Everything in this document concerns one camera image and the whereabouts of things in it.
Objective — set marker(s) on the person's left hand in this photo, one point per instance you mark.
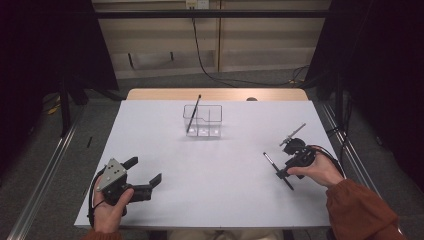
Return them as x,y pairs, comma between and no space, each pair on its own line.
108,216

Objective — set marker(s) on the black curtain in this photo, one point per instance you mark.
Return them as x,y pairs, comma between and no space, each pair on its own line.
383,50
40,50

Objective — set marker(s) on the white table mat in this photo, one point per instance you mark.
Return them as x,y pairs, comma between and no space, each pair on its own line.
216,200

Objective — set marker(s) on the white wall socket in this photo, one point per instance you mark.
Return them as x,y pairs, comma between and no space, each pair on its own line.
197,4

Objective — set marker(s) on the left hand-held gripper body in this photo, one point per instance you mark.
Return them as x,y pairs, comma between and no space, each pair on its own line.
111,175

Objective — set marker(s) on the black horizontal bar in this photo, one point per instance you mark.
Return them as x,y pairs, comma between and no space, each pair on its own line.
233,14

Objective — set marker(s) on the black stand post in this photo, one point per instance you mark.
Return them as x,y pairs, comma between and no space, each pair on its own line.
339,96
65,106

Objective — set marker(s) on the black pen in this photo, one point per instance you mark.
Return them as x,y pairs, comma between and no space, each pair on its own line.
269,160

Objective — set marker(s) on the metal floor rail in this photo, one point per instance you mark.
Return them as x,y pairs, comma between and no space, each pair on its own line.
358,166
43,186

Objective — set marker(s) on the person's right hand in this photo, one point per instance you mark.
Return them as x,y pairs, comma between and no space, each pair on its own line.
320,171

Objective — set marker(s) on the clear plastic organizer box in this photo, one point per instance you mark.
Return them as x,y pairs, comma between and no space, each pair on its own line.
205,128

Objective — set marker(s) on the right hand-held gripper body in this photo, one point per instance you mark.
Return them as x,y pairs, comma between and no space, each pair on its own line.
300,155

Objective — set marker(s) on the black makeup brush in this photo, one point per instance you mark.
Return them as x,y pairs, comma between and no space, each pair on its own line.
194,113

